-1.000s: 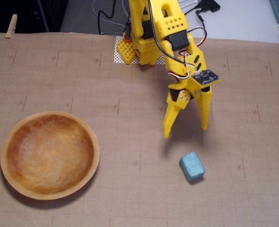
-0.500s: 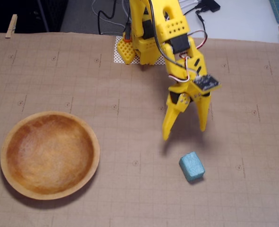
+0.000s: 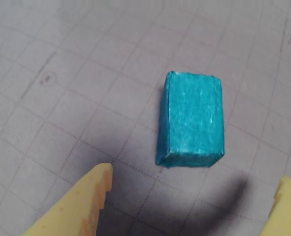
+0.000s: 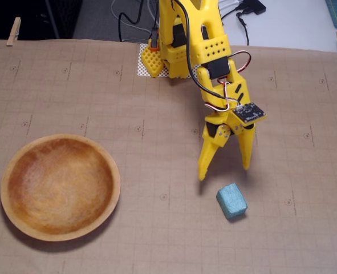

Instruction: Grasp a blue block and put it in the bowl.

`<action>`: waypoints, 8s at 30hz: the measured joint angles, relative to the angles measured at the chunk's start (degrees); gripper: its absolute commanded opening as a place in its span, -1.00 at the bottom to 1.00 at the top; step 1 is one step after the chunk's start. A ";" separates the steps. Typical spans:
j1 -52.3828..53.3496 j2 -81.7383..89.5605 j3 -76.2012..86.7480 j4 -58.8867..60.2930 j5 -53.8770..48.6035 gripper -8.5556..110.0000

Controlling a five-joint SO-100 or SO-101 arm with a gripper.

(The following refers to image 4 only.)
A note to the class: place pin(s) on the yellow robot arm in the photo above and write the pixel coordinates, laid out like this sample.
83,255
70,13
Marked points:
214,48

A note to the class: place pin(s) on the brown gridded paper sheet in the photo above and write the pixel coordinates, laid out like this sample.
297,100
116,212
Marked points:
99,100

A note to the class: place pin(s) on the blue foam block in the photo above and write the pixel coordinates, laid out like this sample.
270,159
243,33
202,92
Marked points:
232,201

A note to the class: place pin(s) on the grey metal leg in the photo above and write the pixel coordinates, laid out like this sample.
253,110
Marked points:
52,20

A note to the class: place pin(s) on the yellow lattice robot base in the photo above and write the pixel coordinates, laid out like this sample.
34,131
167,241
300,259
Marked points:
152,61

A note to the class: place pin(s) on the black adapter hub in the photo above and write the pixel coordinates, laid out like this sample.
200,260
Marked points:
253,7

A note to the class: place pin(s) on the white mesh mat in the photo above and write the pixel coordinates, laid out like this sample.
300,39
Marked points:
142,72

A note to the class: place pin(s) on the black camera circuit board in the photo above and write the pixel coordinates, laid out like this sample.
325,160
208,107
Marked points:
249,112

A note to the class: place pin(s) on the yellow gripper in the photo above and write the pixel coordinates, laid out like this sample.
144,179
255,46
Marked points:
217,137

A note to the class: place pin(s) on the round wooden bowl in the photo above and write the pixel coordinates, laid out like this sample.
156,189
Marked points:
60,188

